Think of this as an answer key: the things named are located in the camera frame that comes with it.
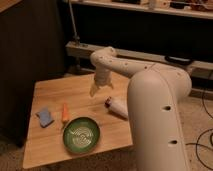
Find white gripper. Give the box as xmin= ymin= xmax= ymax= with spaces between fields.
xmin=90 ymin=67 xmax=114 ymax=97

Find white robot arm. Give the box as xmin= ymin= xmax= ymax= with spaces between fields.
xmin=90 ymin=47 xmax=192 ymax=171

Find green round plate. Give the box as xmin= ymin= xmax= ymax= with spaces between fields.
xmin=63 ymin=117 xmax=101 ymax=154

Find metal stand pole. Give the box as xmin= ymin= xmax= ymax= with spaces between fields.
xmin=68 ymin=0 xmax=87 ymax=47

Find blue sponge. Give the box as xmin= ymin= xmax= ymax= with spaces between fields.
xmin=36 ymin=108 xmax=54 ymax=128

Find upper wooden shelf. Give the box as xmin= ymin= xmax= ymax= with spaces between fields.
xmin=62 ymin=0 xmax=213 ymax=20

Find black handle on rail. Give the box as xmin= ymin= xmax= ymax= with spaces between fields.
xmin=164 ymin=56 xmax=194 ymax=66

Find wooden shelf rail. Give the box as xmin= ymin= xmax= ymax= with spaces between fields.
xmin=66 ymin=41 xmax=213 ymax=78

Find black cables on floor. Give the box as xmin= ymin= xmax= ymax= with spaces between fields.
xmin=185 ymin=71 xmax=213 ymax=162

